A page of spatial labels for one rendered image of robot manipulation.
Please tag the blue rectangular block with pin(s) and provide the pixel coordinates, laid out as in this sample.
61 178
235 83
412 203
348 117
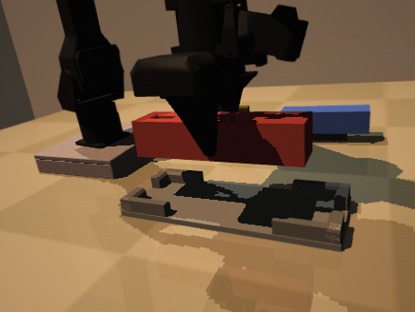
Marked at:
337 119

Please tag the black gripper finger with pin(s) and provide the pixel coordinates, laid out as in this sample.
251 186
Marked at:
231 100
200 116

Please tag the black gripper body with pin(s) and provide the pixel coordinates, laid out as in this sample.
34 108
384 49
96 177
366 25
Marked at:
195 67

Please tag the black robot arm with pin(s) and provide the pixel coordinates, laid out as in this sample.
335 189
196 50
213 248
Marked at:
92 70

